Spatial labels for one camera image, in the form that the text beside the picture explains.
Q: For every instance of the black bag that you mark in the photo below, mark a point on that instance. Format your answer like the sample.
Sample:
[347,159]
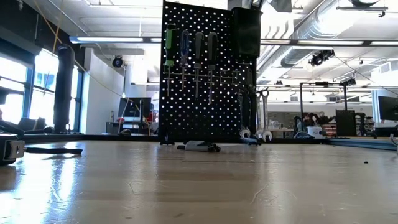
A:
[31,124]

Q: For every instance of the metal screwdriver holder rack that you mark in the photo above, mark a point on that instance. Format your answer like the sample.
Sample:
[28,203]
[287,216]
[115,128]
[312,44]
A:
[228,75]

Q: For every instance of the black upright post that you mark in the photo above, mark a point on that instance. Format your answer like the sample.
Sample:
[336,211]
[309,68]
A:
[63,93]

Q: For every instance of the white container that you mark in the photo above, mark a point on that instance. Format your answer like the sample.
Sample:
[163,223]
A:
[315,132]

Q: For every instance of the black perforated computer tower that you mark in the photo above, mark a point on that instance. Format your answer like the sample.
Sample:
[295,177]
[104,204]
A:
[345,123]

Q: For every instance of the black tape measure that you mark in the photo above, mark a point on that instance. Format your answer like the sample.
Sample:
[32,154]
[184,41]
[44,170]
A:
[9,151]

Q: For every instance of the black ceiling camera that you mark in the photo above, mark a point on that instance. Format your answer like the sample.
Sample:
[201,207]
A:
[117,61]

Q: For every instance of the slim black screwdriver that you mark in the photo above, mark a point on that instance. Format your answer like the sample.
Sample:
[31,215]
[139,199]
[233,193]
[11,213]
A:
[212,46]

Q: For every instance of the black metal pegboard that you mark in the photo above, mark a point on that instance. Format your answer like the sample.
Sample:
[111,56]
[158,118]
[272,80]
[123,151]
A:
[202,124]

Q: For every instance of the black ceiling track light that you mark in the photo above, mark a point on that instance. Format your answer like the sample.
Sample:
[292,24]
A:
[321,57]
[348,81]

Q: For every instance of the black computer monitor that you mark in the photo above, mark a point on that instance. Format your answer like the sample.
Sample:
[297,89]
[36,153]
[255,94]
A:
[133,107]
[388,107]

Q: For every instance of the grey black screwdriver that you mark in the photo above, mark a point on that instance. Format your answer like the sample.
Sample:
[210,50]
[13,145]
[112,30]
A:
[199,46]

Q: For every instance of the green black screwdriver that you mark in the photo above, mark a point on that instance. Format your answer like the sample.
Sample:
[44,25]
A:
[170,46]

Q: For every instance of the black pegboard bin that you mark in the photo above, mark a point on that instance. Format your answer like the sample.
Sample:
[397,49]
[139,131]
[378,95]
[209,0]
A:
[247,31]

